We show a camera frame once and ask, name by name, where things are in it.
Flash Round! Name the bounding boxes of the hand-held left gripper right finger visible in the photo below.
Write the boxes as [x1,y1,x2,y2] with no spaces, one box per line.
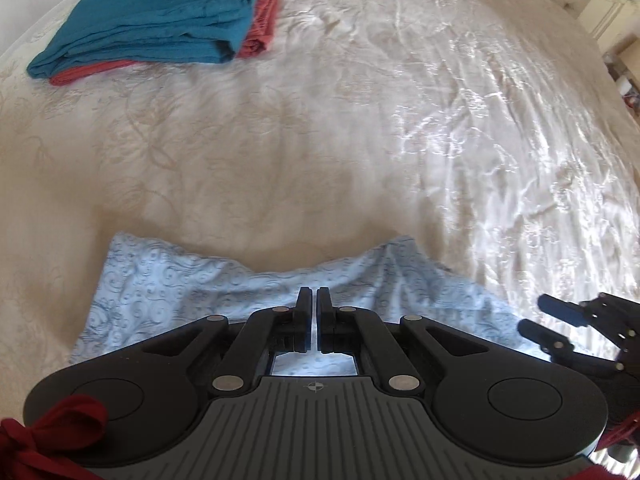
[318,287,494,394]

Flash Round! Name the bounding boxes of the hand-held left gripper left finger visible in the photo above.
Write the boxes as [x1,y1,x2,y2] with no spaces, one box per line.
[142,287,316,394]

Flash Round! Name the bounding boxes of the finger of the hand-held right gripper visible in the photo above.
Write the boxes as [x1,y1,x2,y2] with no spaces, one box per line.
[517,318,576,357]
[537,293,596,324]

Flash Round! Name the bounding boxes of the light blue patterned pants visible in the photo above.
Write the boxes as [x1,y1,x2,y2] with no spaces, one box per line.
[70,232,551,378]

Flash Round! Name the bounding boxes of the coral folded pants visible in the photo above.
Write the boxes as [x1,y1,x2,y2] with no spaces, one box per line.
[50,0,279,87]

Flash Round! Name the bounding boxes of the teal folded pants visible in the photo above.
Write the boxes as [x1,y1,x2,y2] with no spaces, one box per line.
[27,0,263,81]

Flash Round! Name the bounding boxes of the cream embroidered bedspread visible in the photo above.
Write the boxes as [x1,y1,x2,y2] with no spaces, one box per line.
[0,0,640,461]

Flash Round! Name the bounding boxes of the cream dresser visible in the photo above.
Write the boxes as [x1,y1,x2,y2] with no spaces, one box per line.
[580,0,640,61]

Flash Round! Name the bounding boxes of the red fabric strap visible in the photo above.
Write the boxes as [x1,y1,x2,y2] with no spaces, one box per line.
[570,416,640,480]
[0,394,109,480]

